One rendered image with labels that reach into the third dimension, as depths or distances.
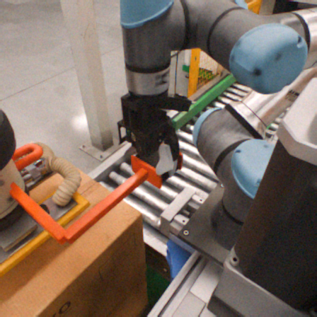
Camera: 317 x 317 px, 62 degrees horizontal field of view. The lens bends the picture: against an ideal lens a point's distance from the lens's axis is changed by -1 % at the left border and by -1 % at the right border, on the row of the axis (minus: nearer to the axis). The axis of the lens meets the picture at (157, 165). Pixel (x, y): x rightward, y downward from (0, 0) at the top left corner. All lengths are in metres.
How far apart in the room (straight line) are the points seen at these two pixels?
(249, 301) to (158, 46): 0.34
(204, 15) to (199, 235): 0.47
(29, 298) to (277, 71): 0.70
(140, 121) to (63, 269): 0.45
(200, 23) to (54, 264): 0.65
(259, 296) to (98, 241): 0.57
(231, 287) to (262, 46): 0.25
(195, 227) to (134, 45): 0.45
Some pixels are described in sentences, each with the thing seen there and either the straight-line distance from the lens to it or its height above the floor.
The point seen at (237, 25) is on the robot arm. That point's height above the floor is 1.51.
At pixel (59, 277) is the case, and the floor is 0.94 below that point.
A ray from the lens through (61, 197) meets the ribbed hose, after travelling 0.69.
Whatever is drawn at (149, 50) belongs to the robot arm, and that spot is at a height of 1.46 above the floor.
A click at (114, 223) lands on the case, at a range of 0.81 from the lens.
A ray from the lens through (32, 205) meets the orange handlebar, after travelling 0.58.
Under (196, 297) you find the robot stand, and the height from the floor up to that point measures 0.95.
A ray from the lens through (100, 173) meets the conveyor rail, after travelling 1.44.
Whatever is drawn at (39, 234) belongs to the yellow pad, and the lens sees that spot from 0.69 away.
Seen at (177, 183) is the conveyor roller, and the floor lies 0.54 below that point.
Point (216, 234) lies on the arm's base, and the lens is 0.66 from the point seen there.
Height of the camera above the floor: 1.61
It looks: 45 degrees down
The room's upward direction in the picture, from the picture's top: straight up
